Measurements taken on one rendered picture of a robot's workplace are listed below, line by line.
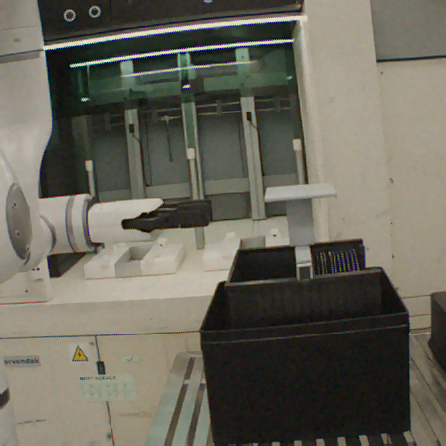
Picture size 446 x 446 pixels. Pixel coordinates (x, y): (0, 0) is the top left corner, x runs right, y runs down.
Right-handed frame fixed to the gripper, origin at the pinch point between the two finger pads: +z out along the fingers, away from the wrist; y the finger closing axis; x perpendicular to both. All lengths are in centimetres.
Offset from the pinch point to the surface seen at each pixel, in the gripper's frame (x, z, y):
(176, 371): -30.4, -9.0, -16.2
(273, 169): -6, 8, -120
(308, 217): -1.6, 15.5, 1.9
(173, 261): -17, -13, -49
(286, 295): -9.9, 11.9, 10.9
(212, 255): -17, -5, -50
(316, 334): -14.6, 15.5, 14.0
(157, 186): -7, -28, -117
